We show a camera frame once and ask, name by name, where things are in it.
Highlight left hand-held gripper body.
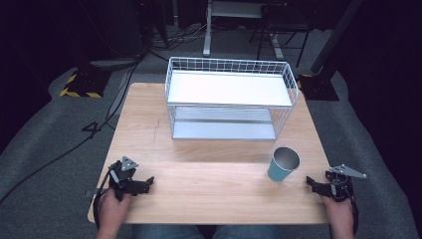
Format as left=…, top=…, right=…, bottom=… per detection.
left=107, top=155, right=149, bottom=201

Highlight white wire shelf rack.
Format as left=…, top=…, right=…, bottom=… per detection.
left=164, top=56, right=300, bottom=141

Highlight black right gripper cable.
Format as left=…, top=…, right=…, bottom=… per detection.
left=346, top=193, right=360, bottom=237

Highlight dark slanted stand pole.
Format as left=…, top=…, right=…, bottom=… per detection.
left=310, top=0, right=364, bottom=75

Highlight teal metal cup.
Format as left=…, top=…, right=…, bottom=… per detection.
left=267, top=146, right=302, bottom=183

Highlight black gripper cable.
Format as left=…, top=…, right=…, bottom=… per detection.
left=346, top=193, right=360, bottom=237
left=92, top=168, right=114, bottom=231

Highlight black yellow striped stand base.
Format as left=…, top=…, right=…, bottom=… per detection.
left=59, top=67, right=113, bottom=100
left=296, top=72, right=340, bottom=102

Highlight person's jeans legs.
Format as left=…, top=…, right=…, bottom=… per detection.
left=131, top=224, right=277, bottom=239

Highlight white desk frame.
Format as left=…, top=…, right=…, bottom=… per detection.
left=202, top=0, right=286, bottom=62

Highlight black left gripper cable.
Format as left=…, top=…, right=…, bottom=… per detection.
left=92, top=168, right=114, bottom=231

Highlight person's left hand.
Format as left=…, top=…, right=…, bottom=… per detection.
left=97, top=188, right=133, bottom=234

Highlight person's right hand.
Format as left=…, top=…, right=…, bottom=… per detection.
left=320, top=194, right=355, bottom=239

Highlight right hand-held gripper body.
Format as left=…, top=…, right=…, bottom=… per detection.
left=317, top=163, right=368, bottom=203

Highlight black chair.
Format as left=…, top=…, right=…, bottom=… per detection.
left=248, top=1, right=316, bottom=69

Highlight bundle of cables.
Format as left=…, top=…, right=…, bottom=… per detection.
left=148, top=22, right=213, bottom=53

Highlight black floor cable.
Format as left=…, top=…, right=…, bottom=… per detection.
left=0, top=56, right=143, bottom=207

